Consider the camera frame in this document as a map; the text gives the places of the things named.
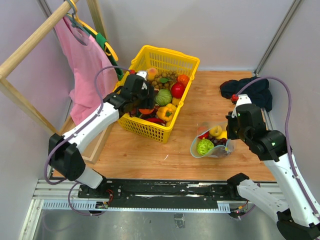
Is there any yellow peach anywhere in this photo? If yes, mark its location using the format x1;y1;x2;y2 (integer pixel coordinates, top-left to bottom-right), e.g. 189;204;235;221
209;125;223;138

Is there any purple grapes bunch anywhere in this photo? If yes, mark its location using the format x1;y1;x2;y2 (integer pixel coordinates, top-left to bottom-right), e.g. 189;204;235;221
208;135;228;147

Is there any clear zip top bag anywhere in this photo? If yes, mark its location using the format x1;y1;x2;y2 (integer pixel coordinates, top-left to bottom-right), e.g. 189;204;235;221
190;122;236;159

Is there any red orange fruit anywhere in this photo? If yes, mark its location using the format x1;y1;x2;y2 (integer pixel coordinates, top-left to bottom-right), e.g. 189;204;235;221
198;131;210;140

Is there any green custard apple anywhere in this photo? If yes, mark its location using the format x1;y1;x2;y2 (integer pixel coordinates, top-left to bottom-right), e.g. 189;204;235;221
197;138;214;156

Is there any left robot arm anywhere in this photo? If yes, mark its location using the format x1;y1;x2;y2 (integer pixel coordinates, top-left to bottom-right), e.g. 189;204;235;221
47;71;155;198

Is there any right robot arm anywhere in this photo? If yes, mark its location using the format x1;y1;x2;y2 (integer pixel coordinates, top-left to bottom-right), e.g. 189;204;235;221
226;103;320;240

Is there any dark navy cloth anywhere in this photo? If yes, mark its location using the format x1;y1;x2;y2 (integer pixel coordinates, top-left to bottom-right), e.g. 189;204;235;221
219;77;273;112

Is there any green grapes bunch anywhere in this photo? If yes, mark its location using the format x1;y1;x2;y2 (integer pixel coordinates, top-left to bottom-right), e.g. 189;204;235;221
149;70;179;90

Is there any red chili pepper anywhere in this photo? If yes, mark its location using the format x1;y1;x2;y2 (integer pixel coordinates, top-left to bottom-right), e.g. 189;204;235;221
146;117;166;125

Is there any yellow bell pepper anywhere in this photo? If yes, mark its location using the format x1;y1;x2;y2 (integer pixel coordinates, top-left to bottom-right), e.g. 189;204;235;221
156;103;177;122

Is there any small yellow fruit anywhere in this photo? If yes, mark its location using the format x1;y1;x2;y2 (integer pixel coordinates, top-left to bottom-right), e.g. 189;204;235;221
171;97;181;107

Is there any red apple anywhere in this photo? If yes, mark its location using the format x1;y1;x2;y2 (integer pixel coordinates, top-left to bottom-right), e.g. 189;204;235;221
170;82;185;99

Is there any yellow plastic basket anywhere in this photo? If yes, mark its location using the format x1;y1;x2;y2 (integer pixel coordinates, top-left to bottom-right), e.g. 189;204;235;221
117;45;200;144

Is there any orange persimmon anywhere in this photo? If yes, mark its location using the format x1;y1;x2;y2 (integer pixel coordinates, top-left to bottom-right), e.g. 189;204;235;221
176;74;190;88

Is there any yellow hanger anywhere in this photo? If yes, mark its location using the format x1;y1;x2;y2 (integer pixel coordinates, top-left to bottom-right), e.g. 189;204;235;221
66;0;119;62

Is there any pink shirt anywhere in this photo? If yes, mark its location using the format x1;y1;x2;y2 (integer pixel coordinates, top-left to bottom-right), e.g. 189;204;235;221
54;16;112;125

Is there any grey hanger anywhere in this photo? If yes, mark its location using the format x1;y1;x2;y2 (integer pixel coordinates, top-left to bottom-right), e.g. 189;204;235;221
65;13;90;46

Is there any wooden clothes rack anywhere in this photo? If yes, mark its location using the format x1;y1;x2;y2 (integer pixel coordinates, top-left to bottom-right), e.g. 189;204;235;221
0;0;110;164

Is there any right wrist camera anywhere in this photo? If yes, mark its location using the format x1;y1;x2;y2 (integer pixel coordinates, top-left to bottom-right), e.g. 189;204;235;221
231;94;252;118

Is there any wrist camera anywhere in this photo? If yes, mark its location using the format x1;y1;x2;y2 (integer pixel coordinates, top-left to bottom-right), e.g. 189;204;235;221
127;71;148;92
231;94;252;118

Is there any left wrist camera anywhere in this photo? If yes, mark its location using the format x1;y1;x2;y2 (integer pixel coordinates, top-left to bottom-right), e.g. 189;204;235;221
127;71;148;92

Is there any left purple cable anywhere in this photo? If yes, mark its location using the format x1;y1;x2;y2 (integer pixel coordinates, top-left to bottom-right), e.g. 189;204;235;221
44;65;131;216

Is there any purple cable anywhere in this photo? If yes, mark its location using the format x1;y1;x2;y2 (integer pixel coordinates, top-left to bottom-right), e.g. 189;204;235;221
44;65;131;216
232;76;320;216

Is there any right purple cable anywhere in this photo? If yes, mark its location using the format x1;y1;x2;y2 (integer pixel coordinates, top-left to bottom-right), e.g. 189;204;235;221
232;76;320;216

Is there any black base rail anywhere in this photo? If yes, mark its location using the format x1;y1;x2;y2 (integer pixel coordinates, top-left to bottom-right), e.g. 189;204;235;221
78;179;245;211

